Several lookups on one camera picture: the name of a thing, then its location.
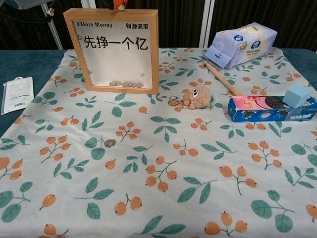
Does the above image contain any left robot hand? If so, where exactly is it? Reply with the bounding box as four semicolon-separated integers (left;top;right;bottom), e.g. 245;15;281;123
107;0;129;12

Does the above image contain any wooden stick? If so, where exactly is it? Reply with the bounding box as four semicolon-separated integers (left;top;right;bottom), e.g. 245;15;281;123
203;61;243;97

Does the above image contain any floral print tablecloth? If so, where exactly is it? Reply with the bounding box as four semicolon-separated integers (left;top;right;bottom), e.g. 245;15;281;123
0;47;317;238

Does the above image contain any blue cookie box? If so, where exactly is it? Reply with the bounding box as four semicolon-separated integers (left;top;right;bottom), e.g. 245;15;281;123
227;95;317;123

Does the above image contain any wooden frame money box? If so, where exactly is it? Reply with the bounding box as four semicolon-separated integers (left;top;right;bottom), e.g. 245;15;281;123
63;8;159;95

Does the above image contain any light blue cube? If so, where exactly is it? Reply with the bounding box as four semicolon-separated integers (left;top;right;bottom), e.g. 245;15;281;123
282;86;312;109

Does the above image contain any brown plush keychain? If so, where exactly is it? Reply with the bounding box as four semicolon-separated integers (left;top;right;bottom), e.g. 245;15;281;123
168;86;212;112

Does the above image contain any white packaged accessory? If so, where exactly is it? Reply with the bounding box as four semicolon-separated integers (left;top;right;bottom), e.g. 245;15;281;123
1;76;34;116

